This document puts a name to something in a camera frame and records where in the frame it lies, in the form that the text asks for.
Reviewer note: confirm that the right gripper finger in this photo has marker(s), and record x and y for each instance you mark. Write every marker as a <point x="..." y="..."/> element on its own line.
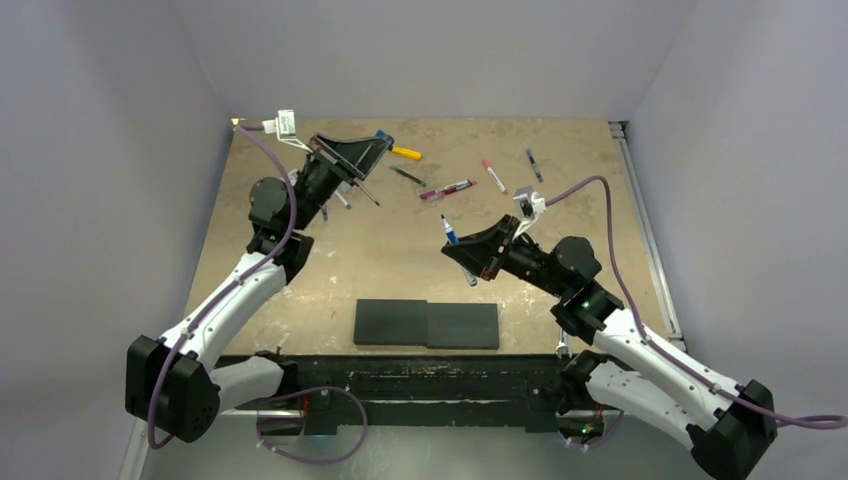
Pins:
<point x="475" y="258"/>
<point x="501" y="233"/>

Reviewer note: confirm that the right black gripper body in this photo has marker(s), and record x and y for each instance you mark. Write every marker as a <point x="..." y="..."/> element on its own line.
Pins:
<point x="522" y="259"/>

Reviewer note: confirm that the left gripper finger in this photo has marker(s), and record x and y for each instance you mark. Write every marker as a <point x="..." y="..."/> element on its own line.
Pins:
<point x="363" y="154"/>
<point x="335" y="155"/>

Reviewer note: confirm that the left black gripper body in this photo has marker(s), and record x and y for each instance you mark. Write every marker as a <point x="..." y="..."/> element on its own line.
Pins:
<point x="318" y="181"/>

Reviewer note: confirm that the blue white marker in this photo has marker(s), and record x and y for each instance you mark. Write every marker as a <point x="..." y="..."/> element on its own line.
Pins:
<point x="453" y="239"/>

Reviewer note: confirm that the pink cap white marker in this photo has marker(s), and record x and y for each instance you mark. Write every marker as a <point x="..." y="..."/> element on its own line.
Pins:
<point x="491" y="171"/>

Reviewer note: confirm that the dark blue gel pen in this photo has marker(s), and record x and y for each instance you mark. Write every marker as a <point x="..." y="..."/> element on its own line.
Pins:
<point x="534" y="164"/>

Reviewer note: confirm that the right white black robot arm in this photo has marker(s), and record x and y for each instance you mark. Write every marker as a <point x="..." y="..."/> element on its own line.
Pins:
<point x="724" y="425"/>

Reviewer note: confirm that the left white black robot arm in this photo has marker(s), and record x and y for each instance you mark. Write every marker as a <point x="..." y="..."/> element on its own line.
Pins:
<point x="173" y="382"/>

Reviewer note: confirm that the red clear pen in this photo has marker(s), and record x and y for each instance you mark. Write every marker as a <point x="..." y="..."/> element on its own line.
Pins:
<point x="451" y="190"/>

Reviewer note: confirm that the black yellow screwdriver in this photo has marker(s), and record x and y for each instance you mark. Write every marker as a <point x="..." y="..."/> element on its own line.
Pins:
<point x="368" y="193"/>

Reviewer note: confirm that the light blue cap marker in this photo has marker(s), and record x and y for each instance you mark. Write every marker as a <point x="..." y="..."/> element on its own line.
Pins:
<point x="347" y="205"/>

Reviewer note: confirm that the magenta cap marker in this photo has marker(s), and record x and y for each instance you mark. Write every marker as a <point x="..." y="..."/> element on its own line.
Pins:
<point x="424" y="196"/>

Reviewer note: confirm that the silver wrench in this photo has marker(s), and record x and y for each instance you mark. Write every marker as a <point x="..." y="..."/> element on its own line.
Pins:
<point x="563" y="349"/>

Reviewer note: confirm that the black rectangular block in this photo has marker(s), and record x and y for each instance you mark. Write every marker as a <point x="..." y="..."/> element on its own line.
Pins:
<point x="419" y="323"/>

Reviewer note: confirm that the yellow handle screwdriver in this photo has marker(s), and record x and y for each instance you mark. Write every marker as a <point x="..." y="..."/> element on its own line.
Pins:
<point x="407" y="153"/>

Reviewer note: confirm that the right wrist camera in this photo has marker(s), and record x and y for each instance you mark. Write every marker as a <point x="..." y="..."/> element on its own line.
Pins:
<point x="531" y="205"/>

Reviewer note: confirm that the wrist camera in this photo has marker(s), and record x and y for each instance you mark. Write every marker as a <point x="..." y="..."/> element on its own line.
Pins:
<point x="531" y="205"/>
<point x="283" y="126"/>

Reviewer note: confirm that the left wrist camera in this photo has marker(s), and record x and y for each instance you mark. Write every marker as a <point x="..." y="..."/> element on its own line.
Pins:
<point x="283" y="126"/>

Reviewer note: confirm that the aluminium side rail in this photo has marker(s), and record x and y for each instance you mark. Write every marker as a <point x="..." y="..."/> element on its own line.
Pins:
<point x="670" y="319"/>

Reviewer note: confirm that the black base frame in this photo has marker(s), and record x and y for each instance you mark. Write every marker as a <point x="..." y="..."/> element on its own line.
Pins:
<point x="526" y="391"/>

